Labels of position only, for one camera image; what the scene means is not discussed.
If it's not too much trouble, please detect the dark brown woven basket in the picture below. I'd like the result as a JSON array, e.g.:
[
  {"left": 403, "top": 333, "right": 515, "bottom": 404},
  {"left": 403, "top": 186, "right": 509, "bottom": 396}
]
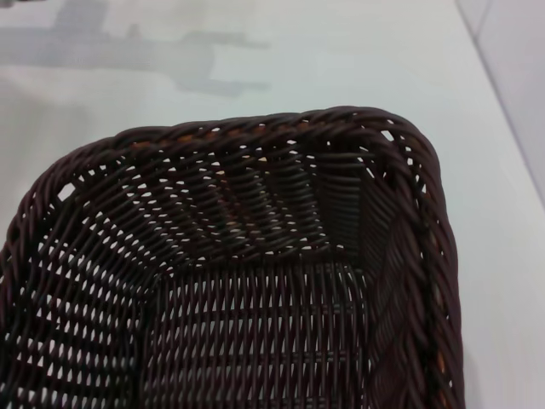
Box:
[{"left": 0, "top": 104, "right": 466, "bottom": 409}]

